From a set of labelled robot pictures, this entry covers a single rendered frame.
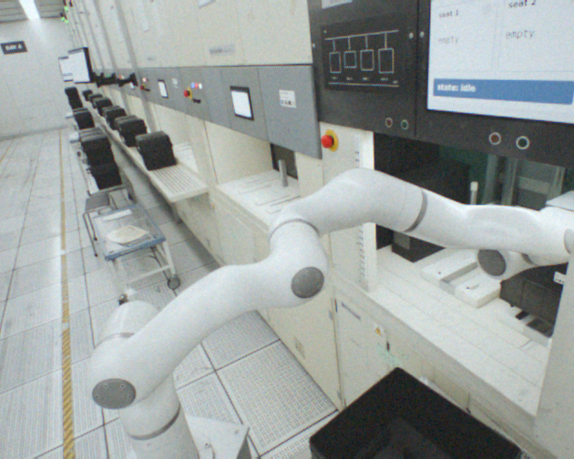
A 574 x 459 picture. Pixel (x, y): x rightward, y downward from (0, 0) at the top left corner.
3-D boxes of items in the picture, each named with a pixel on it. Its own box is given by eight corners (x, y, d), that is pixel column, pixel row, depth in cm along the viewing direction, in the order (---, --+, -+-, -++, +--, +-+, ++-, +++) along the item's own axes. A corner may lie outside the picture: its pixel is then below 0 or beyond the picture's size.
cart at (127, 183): (93, 209, 499) (80, 173, 478) (136, 197, 519) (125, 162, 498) (99, 234, 422) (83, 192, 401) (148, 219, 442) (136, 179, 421)
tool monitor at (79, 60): (77, 95, 352) (62, 51, 337) (135, 86, 371) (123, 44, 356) (80, 97, 319) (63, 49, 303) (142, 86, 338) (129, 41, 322)
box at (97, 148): (87, 161, 420) (77, 137, 409) (114, 155, 431) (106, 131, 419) (87, 167, 396) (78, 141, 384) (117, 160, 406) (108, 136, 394)
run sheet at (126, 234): (101, 236, 299) (101, 235, 298) (129, 224, 314) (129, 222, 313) (122, 245, 279) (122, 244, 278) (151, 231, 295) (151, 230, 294)
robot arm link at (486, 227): (456, 167, 63) (589, 223, 71) (395, 192, 78) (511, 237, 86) (449, 219, 60) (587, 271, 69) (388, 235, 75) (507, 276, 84)
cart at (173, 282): (103, 262, 360) (85, 215, 340) (158, 243, 382) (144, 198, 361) (122, 314, 283) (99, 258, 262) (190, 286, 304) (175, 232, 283)
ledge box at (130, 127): (120, 144, 440) (113, 121, 428) (146, 138, 451) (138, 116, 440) (126, 148, 416) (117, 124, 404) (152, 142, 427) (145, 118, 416)
